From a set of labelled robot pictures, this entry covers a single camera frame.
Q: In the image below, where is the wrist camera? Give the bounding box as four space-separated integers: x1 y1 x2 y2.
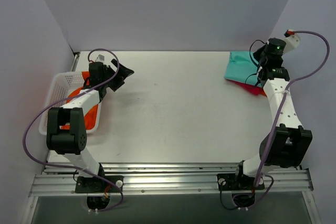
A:
283 29 300 54
95 55 105 64

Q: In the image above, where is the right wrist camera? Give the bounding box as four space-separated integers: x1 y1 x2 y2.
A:
283 29 300 54

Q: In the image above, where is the orange t-shirt in basket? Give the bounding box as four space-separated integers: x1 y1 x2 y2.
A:
65 71 100 133

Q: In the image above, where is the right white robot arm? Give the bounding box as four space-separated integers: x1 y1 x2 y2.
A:
233 34 312 189

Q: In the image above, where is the folded magenta t-shirt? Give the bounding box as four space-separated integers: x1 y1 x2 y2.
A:
229 80 266 96

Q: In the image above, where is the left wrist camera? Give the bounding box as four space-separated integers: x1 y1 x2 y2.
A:
95 55 105 64

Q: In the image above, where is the teal t-shirt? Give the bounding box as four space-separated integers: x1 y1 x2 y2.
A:
224 51 261 87

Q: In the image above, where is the aluminium mounting rail frame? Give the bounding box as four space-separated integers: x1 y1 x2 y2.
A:
22 163 321 223

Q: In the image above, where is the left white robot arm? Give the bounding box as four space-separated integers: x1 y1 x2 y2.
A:
46 59 134 192

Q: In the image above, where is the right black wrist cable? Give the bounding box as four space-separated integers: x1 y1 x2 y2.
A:
244 39 266 88

